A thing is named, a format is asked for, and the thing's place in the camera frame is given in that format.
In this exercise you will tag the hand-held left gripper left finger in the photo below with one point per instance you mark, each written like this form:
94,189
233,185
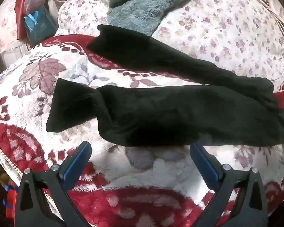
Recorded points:
76,165

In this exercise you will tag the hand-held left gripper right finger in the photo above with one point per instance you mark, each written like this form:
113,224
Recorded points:
204,163

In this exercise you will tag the red and white floral blanket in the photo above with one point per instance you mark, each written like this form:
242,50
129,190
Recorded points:
144,170

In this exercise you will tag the orange and blue item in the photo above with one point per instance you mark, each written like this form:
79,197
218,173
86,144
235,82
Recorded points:
10,194

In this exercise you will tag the small-flower print quilt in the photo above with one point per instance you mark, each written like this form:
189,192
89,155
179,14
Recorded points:
215,28

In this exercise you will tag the floral pillow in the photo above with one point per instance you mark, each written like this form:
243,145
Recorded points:
4,28

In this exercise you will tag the red cloth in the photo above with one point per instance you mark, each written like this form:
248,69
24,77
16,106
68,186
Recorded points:
20,11

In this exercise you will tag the grey-blue fluffy blanket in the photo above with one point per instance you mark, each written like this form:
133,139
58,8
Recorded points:
142,7

